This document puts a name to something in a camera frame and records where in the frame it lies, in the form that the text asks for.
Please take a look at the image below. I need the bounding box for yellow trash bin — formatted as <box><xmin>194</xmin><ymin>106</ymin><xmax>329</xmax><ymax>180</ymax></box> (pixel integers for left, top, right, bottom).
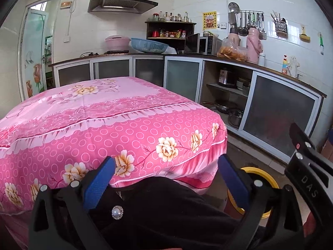
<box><xmin>224</xmin><ymin>166</ymin><xmax>279</xmax><ymax>220</ymax></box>

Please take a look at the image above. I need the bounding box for white kitchen cabinet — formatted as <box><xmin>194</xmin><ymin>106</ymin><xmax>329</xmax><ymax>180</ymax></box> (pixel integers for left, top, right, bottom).
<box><xmin>51</xmin><ymin>54</ymin><xmax>325</xmax><ymax>163</ymax></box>

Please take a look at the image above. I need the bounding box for pink floral tablecloth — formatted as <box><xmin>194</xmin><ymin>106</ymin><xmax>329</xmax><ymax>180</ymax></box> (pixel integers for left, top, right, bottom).
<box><xmin>0</xmin><ymin>76</ymin><xmax>229</xmax><ymax>250</ymax></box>

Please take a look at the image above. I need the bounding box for black clothing with pearl button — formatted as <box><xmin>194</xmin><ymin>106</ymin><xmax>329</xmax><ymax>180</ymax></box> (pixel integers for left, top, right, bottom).
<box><xmin>89</xmin><ymin>177</ymin><xmax>239</xmax><ymax>249</ymax></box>

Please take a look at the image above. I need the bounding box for steel pot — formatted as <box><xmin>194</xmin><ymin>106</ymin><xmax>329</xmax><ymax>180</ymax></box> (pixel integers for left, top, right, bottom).
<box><xmin>228</xmin><ymin>109</ymin><xmax>243</xmax><ymax>129</ymax></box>

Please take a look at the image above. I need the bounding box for frying pan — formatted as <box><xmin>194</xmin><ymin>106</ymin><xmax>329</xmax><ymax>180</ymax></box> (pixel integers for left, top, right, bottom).
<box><xmin>202</xmin><ymin>100</ymin><xmax>238</xmax><ymax>114</ymax></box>

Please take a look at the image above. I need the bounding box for pink thermos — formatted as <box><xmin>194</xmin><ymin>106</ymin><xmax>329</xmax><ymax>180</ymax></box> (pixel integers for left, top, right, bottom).
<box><xmin>247</xmin><ymin>28</ymin><xmax>262</xmax><ymax>64</ymax></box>

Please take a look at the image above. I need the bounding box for bag of fried snacks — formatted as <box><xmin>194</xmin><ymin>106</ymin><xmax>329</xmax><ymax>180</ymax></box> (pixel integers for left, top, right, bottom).
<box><xmin>217</xmin><ymin>38</ymin><xmax>247</xmax><ymax>61</ymax></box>

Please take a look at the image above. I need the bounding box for hanging utensil rack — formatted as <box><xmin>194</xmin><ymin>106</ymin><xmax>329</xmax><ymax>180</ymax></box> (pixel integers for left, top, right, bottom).
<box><xmin>228</xmin><ymin>2</ymin><xmax>267</xmax><ymax>40</ymax></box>

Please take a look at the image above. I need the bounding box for microwave oven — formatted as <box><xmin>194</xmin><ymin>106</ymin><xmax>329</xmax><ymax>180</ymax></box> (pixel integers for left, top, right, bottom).
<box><xmin>185</xmin><ymin>33</ymin><xmax>222</xmax><ymax>56</ymax></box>

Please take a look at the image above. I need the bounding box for blue plastic basin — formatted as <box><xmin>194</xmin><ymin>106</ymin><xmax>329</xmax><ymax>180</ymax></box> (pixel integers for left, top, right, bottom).
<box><xmin>130</xmin><ymin>38</ymin><xmax>169</xmax><ymax>54</ymax></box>

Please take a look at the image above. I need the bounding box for dark spice shelf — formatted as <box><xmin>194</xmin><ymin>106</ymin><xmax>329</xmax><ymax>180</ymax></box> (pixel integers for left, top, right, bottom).
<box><xmin>145</xmin><ymin>21</ymin><xmax>196</xmax><ymax>51</ymax></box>

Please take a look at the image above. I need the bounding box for floral glass door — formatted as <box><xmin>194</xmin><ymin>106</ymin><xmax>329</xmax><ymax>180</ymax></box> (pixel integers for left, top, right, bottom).
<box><xmin>17</xmin><ymin>0</ymin><xmax>60</xmax><ymax>100</ymax></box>

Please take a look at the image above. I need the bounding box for range hood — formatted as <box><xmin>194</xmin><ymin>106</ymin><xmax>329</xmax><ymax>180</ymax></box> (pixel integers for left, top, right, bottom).
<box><xmin>87</xmin><ymin>0</ymin><xmax>158</xmax><ymax>15</ymax></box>

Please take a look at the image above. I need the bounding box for yellow wall poster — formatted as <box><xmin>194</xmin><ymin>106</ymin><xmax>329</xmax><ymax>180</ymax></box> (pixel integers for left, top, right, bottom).
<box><xmin>203</xmin><ymin>11</ymin><xmax>217</xmax><ymax>30</ymax></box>

